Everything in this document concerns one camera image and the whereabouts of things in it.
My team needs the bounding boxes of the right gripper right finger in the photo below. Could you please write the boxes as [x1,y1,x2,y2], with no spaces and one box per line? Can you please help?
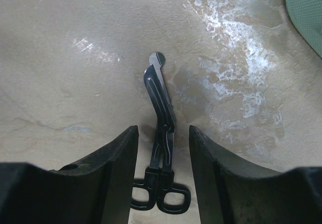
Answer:
[189,126,321,223]

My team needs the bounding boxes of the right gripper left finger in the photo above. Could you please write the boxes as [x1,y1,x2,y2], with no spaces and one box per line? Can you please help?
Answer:
[1,126,139,223]

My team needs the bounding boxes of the bandage scissors with black handles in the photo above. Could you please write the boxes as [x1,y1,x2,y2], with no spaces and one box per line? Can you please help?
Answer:
[131,52,191,215]

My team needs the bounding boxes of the mint green medicine kit case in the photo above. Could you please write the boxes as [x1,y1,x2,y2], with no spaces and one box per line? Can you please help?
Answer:
[285,0,321,56]

